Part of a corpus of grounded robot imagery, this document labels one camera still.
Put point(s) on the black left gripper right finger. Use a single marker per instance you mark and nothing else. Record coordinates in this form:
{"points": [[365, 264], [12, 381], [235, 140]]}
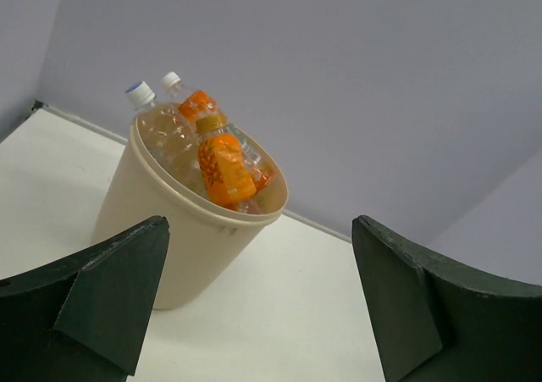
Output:
{"points": [[436, 319]]}

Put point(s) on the short orange bottle yellow cap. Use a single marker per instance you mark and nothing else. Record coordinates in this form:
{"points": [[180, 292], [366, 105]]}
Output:
{"points": [[222, 164]]}

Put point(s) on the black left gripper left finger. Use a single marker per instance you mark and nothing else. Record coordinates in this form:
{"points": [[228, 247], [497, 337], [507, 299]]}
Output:
{"points": [[84, 317]]}

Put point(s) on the beige plastic bin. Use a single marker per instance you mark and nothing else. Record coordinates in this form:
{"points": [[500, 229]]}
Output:
{"points": [[204, 238]]}

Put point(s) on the clear crushed plastic bottle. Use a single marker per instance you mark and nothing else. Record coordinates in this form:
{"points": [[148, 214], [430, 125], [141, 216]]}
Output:
{"points": [[165, 132]]}

